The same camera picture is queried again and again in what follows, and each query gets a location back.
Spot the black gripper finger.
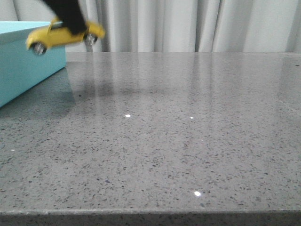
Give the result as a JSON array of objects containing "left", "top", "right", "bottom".
[{"left": 43, "top": 0, "right": 87, "bottom": 35}]

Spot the yellow toy beetle car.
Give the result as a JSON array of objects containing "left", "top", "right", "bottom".
[{"left": 26, "top": 18, "right": 105, "bottom": 56}]

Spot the light blue box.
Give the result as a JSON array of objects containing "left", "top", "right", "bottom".
[{"left": 0, "top": 21, "right": 66, "bottom": 106}]

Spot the grey pleated curtain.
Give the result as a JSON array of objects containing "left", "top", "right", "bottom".
[{"left": 0, "top": 0, "right": 301, "bottom": 53}]

